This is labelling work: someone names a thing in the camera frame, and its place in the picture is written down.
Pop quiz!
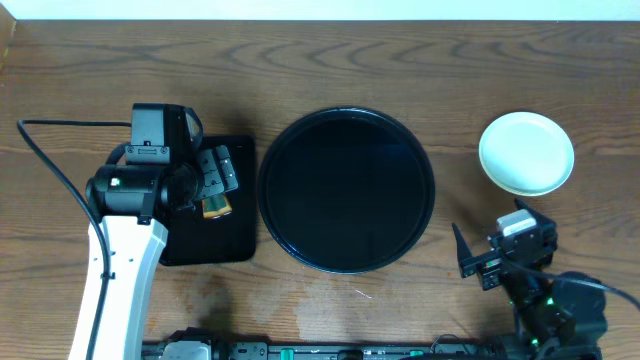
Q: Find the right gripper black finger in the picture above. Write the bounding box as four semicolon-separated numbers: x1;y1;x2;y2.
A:
452;223;475;278
514;198;556;225

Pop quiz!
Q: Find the yellow green sponge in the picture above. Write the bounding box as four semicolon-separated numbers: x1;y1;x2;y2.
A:
201;193;232;219

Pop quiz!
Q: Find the mint green plate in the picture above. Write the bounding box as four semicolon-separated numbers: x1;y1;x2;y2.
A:
478;111;575;197

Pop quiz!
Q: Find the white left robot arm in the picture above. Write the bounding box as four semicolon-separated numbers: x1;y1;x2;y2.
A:
69;137;256;359

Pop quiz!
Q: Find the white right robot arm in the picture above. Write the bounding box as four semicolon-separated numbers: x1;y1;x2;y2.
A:
452;199;608;359

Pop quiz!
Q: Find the rectangular black tray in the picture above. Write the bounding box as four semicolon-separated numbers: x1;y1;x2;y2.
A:
160;135;257;266

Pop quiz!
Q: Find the round black tray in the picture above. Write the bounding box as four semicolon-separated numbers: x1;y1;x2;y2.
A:
257;107;436;274

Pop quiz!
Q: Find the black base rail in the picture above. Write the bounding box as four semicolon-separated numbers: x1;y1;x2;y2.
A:
140;328;502;360

